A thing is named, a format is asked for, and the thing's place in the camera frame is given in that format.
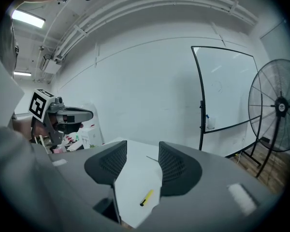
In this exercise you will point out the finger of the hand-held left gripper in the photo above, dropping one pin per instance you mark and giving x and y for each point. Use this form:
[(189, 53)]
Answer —
[(72, 129)]

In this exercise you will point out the yellow black marker pen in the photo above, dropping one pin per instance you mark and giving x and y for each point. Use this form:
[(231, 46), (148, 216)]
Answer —
[(146, 198)]

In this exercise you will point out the colourful clutter pile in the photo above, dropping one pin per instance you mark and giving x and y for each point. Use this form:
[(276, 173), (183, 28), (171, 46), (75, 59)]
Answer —
[(67, 142)]

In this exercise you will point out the clear plastic water bottle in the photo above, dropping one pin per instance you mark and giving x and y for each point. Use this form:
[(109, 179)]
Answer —
[(91, 116)]

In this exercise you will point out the long ceiling light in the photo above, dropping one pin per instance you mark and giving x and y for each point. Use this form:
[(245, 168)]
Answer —
[(27, 18), (22, 74)]

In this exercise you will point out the person's grey shirt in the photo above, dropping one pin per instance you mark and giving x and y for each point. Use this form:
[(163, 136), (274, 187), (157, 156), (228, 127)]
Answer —
[(7, 47)]

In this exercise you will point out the person's left forearm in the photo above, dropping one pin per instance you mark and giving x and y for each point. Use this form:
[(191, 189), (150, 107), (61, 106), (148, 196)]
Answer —
[(21, 127)]

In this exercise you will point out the black pedestal fan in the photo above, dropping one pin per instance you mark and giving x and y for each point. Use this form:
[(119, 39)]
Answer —
[(280, 107)]

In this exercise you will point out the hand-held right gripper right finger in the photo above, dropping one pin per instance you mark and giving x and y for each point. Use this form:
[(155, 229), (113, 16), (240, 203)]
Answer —
[(198, 185)]

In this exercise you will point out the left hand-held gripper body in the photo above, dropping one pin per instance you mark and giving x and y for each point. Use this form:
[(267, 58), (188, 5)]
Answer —
[(53, 105)]

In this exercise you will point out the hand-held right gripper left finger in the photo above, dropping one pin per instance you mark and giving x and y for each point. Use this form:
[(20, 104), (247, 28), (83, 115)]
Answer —
[(96, 168)]

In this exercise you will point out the white marker cup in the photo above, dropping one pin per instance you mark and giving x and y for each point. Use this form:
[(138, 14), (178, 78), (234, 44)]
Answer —
[(210, 122)]

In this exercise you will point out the white ceiling pipes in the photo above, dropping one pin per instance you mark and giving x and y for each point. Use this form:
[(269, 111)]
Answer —
[(147, 6)]

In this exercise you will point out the whiteboard on black stand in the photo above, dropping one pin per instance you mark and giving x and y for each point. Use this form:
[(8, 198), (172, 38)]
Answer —
[(227, 86)]

